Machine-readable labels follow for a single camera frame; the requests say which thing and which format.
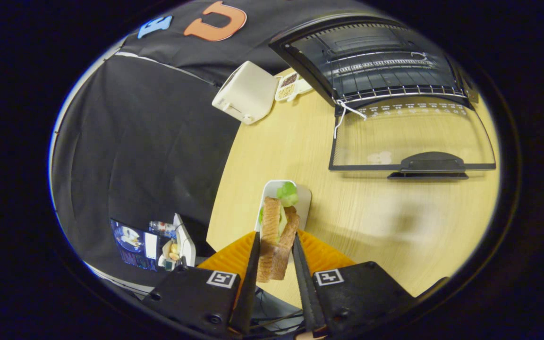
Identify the white string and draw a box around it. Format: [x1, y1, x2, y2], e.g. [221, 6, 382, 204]
[333, 99, 368, 140]

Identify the white dish of grains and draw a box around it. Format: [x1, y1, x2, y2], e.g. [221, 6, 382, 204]
[274, 72, 314, 103]

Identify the black toaster oven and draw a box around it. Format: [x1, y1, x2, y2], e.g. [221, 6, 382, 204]
[269, 17, 497, 181]

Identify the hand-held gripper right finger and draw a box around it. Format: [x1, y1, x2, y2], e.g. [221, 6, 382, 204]
[292, 230, 450, 338]

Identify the toast sandwich with lettuce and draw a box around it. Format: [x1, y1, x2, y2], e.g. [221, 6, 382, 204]
[255, 182, 301, 283]

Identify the white plate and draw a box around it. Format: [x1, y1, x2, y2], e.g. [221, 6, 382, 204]
[255, 179, 312, 233]

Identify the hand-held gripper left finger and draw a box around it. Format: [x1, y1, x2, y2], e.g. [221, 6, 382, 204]
[142, 230, 262, 337]

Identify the white open box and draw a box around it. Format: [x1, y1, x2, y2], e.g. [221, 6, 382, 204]
[159, 213, 197, 271]

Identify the white toaster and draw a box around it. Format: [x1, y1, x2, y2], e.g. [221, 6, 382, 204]
[212, 60, 279, 125]

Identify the black backdrop cloth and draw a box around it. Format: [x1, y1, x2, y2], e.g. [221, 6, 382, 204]
[50, 0, 395, 289]

